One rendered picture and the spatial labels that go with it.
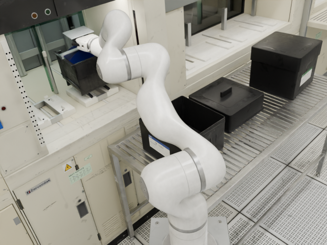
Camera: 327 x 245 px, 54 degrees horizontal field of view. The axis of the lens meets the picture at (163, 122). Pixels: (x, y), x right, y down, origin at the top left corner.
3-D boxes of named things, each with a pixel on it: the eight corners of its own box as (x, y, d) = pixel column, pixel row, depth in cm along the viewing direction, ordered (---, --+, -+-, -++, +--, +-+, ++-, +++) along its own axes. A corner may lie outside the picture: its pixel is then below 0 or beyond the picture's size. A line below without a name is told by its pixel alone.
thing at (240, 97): (229, 133, 155) (230, 112, 148) (186, 111, 174) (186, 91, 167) (264, 109, 170) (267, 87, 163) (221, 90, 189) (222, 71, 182)
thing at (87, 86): (81, 103, 163) (64, 46, 143) (63, 88, 175) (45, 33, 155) (120, 85, 174) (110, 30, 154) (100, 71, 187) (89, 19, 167)
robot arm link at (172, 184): (215, 223, 93) (217, 163, 79) (156, 248, 88) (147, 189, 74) (195, 195, 102) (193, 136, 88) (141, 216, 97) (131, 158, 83)
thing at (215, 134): (141, 148, 152) (137, 118, 142) (183, 123, 166) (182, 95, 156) (182, 177, 134) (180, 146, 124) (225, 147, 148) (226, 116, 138)
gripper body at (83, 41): (88, 57, 145) (76, 50, 153) (107, 50, 150) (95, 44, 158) (84, 41, 141) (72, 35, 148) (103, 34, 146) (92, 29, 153)
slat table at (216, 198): (201, 310, 162) (199, 216, 118) (128, 238, 199) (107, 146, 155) (320, 175, 230) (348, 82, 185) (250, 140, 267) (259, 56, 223)
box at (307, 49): (292, 101, 174) (300, 58, 160) (246, 86, 191) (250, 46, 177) (314, 80, 190) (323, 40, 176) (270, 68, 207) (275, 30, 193)
